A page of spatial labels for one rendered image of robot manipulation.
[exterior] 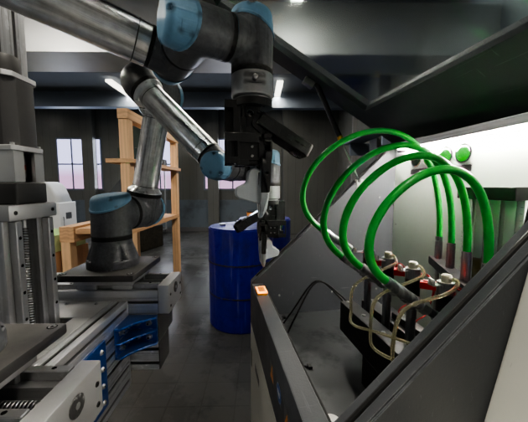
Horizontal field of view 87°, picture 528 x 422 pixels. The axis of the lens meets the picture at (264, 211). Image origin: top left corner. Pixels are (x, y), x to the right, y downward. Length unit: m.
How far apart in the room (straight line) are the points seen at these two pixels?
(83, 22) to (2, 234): 0.45
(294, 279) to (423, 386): 0.67
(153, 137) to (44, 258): 0.47
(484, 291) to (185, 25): 0.55
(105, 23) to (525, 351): 0.75
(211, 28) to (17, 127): 0.49
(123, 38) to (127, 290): 0.67
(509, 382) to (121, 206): 0.92
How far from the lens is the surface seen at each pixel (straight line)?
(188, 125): 0.82
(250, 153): 0.49
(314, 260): 1.04
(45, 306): 0.90
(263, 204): 0.50
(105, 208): 0.95
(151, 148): 1.04
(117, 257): 0.97
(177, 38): 0.50
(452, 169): 0.54
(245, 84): 0.51
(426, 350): 0.45
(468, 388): 0.50
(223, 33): 0.51
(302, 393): 0.55
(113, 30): 0.60
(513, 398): 0.51
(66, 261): 3.31
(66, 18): 0.61
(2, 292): 0.81
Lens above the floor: 1.29
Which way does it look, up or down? 5 degrees down
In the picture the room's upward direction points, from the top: straight up
